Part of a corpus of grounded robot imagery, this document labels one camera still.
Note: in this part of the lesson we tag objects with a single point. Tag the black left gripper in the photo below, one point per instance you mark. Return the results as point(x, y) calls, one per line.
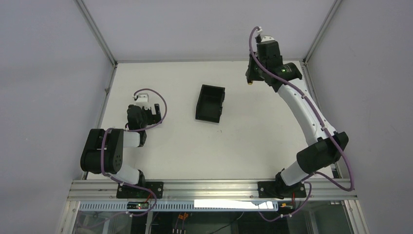
point(153, 115)

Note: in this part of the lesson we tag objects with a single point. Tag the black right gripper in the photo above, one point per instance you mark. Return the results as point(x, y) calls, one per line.
point(253, 72)

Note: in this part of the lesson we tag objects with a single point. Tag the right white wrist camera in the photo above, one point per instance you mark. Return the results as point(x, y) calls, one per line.
point(261, 38)

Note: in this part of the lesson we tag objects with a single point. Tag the white slotted cable duct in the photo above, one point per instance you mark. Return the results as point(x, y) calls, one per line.
point(198, 205)

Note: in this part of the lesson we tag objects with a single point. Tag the aluminium frame rail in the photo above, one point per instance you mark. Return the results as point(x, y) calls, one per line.
point(188, 190)

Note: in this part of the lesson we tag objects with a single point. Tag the black plastic bin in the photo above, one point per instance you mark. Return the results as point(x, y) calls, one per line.
point(210, 103)

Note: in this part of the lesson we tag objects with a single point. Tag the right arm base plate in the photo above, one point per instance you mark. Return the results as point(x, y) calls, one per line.
point(271, 189)

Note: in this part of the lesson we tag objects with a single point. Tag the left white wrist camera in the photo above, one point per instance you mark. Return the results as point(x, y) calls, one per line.
point(142, 101)

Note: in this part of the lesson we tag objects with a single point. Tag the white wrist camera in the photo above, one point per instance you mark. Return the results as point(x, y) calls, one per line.
point(261, 38)
point(142, 101)

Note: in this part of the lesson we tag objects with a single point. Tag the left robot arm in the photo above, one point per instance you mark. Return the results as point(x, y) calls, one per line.
point(103, 151)

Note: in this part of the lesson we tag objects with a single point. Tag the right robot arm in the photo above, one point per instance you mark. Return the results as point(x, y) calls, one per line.
point(325, 144)

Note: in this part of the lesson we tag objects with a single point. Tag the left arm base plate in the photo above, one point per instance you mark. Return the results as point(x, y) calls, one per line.
point(127, 192)

